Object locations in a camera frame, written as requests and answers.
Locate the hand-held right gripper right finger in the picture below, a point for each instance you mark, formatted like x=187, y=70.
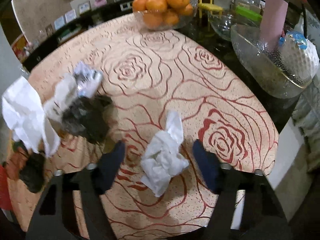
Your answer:
x=207, y=166

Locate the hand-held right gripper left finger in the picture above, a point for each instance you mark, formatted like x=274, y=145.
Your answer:
x=113, y=166

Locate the printed plastic wrapper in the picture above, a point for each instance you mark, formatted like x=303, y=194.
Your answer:
x=87, y=81

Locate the red plastic basket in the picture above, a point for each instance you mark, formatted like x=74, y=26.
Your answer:
x=4, y=187

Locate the black crumpled plastic bag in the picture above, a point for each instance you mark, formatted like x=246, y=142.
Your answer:
x=87, y=117

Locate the dark blurred object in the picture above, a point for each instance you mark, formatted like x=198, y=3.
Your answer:
x=32, y=173

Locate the large white paper tissue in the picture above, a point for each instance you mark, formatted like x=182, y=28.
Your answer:
x=23, y=110

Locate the large dimpled glass bowl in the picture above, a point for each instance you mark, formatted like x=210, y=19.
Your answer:
x=265, y=62

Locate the black low cabinet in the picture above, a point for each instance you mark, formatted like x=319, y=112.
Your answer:
x=75, y=33

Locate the small glass bowl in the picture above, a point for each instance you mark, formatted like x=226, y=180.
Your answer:
x=222, y=26

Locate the fruit in white foam net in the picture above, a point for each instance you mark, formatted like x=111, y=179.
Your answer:
x=298, y=55

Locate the red yellow floral panel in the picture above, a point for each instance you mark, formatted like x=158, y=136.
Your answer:
x=19, y=48

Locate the glass fruit bowl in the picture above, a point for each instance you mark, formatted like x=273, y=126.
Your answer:
x=160, y=21

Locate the green box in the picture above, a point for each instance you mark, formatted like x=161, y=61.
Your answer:
x=248, y=13

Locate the pink paper card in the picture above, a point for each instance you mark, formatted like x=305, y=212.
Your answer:
x=273, y=20

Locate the yellow toy chair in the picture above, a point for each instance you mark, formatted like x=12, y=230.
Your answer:
x=208, y=5

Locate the white socket panel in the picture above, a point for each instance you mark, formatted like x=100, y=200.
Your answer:
x=128, y=5

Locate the pile of oranges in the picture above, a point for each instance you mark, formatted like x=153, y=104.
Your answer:
x=160, y=0

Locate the small brown picture frame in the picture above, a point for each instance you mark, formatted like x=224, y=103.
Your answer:
x=49, y=30

